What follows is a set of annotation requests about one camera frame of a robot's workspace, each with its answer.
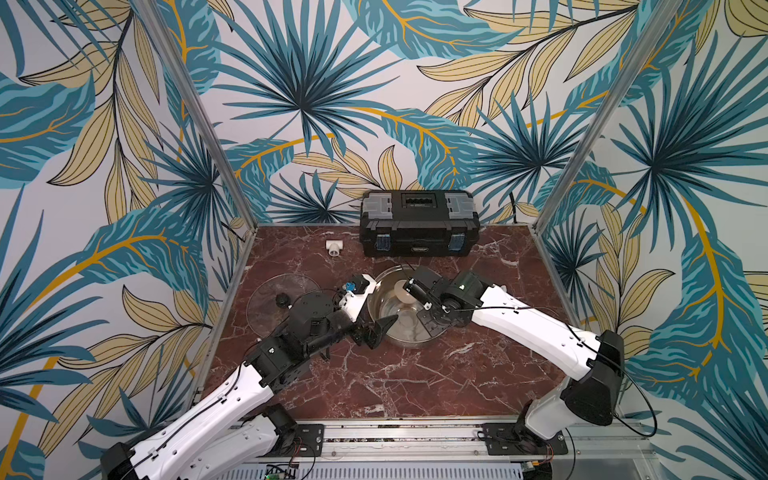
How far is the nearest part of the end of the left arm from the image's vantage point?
1.93ft

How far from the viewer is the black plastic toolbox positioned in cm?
100

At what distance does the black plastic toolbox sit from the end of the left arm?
45cm
